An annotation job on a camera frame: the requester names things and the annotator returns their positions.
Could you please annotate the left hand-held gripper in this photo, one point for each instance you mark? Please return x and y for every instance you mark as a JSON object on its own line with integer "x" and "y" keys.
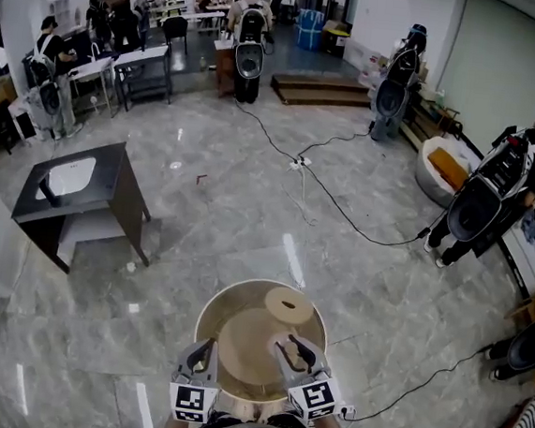
{"x": 192, "y": 399}

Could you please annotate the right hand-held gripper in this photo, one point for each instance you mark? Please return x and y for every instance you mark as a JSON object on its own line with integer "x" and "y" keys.
{"x": 315, "y": 395}

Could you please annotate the small tan container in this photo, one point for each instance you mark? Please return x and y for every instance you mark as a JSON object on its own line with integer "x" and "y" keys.
{"x": 281, "y": 338}

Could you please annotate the round wooden lid with hole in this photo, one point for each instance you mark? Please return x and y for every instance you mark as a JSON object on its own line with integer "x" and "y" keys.
{"x": 300, "y": 312}

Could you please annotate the large round wooden board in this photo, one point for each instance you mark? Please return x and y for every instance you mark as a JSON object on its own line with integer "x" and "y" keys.
{"x": 245, "y": 347}

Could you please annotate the small white power strip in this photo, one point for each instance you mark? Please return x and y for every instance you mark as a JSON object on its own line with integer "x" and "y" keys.
{"x": 347, "y": 410}

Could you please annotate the black sink cabinet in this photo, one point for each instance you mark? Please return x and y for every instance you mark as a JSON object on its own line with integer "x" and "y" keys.
{"x": 111, "y": 179}

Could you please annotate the white sink basin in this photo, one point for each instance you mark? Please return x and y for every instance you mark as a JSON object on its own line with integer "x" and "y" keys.
{"x": 71, "y": 175}

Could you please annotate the black faucet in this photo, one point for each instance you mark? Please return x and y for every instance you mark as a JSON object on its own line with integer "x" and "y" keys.
{"x": 49, "y": 191}

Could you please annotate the orange cushion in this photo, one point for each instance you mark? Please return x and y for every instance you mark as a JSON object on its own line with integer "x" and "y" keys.
{"x": 448, "y": 167}

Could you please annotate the wooden step platform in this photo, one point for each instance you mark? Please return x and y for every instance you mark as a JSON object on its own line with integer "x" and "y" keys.
{"x": 322, "y": 90}

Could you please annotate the small brown wooden cabinet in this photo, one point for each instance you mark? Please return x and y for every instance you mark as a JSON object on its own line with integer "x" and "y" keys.
{"x": 224, "y": 68}

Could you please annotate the black and yellow box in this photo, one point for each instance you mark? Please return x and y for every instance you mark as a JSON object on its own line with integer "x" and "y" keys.
{"x": 336, "y": 42}

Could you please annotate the blue barrel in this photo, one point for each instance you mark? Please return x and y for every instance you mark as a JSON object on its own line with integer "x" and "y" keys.
{"x": 310, "y": 29}

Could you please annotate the black chair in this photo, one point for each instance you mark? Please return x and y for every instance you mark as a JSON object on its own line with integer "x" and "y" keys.
{"x": 175, "y": 30}

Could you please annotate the white table with black frame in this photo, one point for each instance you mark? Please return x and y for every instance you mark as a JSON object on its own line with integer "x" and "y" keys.
{"x": 143, "y": 62}

